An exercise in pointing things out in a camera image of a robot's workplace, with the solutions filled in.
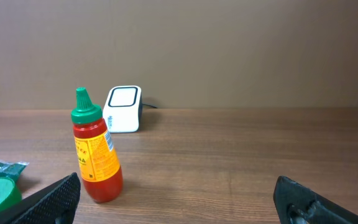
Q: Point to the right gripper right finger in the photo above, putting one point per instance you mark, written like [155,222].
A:
[296,203]

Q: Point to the white barcode scanner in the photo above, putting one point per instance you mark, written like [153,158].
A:
[123,109]

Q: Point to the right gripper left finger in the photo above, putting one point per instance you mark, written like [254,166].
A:
[55,204]

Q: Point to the red sauce bottle green cap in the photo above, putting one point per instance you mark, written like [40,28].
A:
[99,164]

